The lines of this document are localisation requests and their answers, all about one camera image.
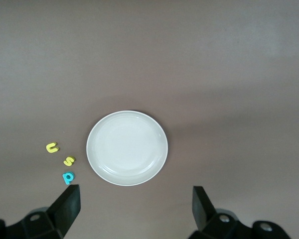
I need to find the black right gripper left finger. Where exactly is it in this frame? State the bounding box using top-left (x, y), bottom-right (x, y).
top-left (0, 184), bottom-right (81, 239)

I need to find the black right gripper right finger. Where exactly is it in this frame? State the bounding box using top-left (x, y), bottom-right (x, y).
top-left (189, 186), bottom-right (290, 239)

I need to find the teal foam letter p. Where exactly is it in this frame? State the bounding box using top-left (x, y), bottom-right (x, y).
top-left (62, 171), bottom-right (75, 185)

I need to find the yellow foam letter s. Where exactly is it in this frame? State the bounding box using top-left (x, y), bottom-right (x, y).
top-left (63, 156), bottom-right (77, 167)

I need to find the yellow foam letter u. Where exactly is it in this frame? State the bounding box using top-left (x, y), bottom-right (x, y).
top-left (45, 142), bottom-right (60, 153)

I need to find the beige brown plate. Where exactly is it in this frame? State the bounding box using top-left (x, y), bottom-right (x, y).
top-left (86, 110), bottom-right (169, 187)

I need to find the brown table cover sheet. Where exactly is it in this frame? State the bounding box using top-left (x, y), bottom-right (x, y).
top-left (0, 0), bottom-right (299, 239)

